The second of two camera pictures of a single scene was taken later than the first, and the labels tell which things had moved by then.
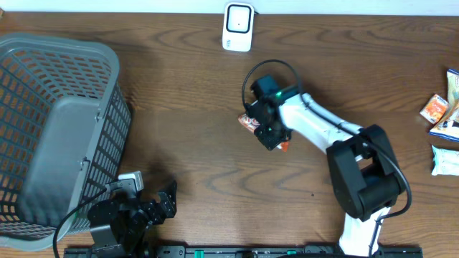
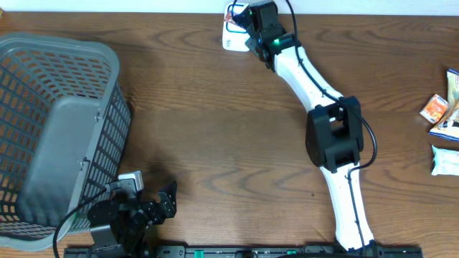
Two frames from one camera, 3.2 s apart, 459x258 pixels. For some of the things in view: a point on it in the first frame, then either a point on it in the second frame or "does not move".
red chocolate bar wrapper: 250,123 → 229,17
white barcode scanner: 238,26 does not move
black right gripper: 270,143 → 251,45
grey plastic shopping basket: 64,126 does not move
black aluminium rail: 238,252 does not move
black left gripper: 156,215 does not move
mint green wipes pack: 445,161 does not move
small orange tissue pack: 434,109 does not move
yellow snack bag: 447,127 → 434,109
